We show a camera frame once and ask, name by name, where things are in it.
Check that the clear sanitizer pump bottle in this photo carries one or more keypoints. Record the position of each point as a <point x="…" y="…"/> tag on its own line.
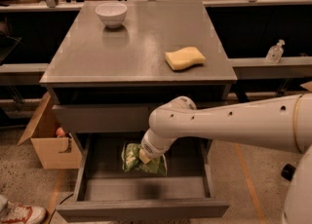
<point x="275" y="52"/>

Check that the white red sneaker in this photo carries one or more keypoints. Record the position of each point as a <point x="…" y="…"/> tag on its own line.
<point x="14" y="213"/>

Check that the green jalapeno chip bag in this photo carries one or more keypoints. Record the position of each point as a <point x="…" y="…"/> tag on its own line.
<point x="132" y="161"/>

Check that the open grey lower drawer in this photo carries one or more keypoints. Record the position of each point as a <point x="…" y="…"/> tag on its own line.
<point x="103" y="191"/>

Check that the white ceramic bowl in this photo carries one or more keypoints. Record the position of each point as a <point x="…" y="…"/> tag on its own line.
<point x="112" y="14"/>

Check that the grey upper drawer front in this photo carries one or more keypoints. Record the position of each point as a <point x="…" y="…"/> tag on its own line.
<point x="92" y="118"/>

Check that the black office chair base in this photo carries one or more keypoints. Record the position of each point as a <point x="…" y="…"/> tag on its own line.
<point x="288" y="172"/>

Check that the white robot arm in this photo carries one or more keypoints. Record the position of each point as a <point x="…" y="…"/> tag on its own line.
<point x="280" y="123"/>

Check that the orange ball in box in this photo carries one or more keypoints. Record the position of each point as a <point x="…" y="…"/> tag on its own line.
<point x="60" y="132"/>

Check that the cardboard box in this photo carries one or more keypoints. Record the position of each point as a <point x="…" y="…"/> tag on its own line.
<point x="53" y="152"/>

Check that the grey drawer cabinet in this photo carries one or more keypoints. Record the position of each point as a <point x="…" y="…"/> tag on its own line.
<point x="126" y="65"/>

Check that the yellow sponge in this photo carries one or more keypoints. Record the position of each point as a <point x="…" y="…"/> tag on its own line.
<point x="184" y="58"/>

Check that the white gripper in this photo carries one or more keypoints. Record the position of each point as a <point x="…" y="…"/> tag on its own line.
<point x="150" y="148"/>

